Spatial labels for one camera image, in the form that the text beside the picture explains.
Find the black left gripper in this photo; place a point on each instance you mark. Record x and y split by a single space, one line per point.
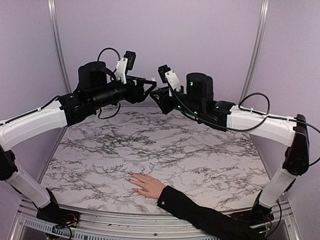
139 95

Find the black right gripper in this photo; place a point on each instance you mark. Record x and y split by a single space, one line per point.
162 93

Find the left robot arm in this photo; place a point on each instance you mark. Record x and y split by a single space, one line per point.
97 87

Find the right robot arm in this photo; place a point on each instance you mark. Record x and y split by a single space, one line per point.
197 103

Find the black sleeved forearm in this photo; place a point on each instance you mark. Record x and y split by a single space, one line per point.
206 219

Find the person's bare hand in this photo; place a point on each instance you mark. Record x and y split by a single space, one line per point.
149 187

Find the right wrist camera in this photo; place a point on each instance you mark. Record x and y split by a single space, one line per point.
169 77

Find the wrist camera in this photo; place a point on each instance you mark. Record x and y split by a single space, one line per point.
125 64
169 77

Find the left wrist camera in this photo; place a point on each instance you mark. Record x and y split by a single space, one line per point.
125 64

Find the left aluminium frame post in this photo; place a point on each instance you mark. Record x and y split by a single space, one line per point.
58 45

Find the aluminium frame post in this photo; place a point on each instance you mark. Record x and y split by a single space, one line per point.
58 45
261 28

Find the front aluminium rail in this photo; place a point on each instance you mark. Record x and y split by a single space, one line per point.
104 225

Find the right aluminium frame post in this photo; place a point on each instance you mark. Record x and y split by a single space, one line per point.
261 28

